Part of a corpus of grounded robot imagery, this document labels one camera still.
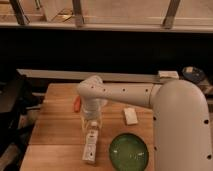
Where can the green ceramic bowl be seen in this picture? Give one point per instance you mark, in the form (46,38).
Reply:
(128,152)

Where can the wooden shelf frame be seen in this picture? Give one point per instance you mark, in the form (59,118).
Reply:
(194,16)

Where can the white paper cup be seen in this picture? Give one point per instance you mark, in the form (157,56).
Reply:
(103,102)

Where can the white bottle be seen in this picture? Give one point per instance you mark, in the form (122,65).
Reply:
(89,153)

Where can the dark blue round object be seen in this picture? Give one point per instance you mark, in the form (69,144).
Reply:
(193,74)

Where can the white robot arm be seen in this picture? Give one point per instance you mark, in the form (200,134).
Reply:
(181,119)

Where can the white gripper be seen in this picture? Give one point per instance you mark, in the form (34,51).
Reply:
(91,111)

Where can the white box on rail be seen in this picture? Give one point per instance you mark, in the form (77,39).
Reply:
(168,74)

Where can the black chair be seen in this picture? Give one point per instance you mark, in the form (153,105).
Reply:
(14,100)

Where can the white rectangular block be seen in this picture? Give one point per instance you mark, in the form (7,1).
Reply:
(130,116)

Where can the orange carrot toy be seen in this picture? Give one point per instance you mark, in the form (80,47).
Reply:
(77,104)

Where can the grey metal rail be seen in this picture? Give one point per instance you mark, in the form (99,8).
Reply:
(77,75)

